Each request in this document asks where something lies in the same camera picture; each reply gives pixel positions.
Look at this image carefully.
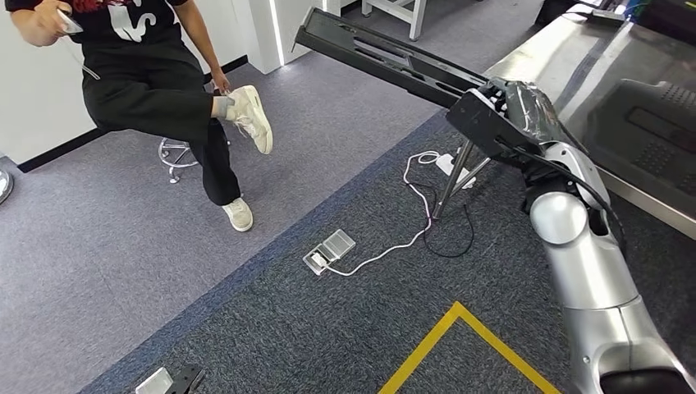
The chrome stanchion post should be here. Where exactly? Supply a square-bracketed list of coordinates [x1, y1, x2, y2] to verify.
[0, 168, 16, 207]

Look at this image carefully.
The stainless steel workbench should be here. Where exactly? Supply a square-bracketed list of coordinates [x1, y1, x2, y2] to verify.
[431, 0, 696, 241]

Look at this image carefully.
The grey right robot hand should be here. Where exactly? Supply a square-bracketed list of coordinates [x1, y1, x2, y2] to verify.
[479, 77, 573, 147]

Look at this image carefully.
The chrome stool base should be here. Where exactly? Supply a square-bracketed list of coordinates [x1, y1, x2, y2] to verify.
[157, 136, 233, 185]

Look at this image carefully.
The person's right hand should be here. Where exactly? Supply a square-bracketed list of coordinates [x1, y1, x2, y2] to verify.
[32, 0, 77, 40]

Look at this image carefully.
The metal floor socket box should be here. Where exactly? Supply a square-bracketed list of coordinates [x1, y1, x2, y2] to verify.
[302, 245, 334, 277]
[320, 228, 358, 262]

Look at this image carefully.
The white handheld device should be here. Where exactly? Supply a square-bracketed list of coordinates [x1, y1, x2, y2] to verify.
[56, 7, 86, 37]

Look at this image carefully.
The person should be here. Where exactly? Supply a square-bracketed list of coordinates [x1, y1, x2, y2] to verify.
[4, 0, 275, 234]

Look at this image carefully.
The black equipment case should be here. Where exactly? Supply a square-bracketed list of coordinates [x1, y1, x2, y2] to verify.
[634, 0, 696, 49]

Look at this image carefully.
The person's left hand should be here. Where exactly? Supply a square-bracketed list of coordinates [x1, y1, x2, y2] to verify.
[208, 67, 234, 95]

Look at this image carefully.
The dark flat device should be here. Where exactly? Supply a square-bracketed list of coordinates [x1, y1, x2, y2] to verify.
[565, 2, 626, 27]

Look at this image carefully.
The white power cable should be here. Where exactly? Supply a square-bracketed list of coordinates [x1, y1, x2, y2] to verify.
[312, 150, 442, 278]

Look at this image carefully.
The white power adapter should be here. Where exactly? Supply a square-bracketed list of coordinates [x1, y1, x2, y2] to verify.
[433, 153, 478, 191]

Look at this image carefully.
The black floor cable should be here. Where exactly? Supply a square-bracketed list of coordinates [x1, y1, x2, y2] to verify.
[421, 181, 476, 260]

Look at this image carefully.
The white furniture frame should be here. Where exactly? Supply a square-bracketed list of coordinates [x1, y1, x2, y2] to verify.
[360, 0, 429, 43]

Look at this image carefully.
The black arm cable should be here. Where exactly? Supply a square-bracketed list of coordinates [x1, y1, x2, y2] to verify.
[496, 138, 627, 258]

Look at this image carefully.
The black plastic plate frame part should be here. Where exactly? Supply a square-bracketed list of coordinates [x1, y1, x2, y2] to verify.
[291, 6, 493, 111]

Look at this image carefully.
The dark grey car panel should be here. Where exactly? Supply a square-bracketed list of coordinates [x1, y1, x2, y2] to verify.
[583, 77, 696, 201]

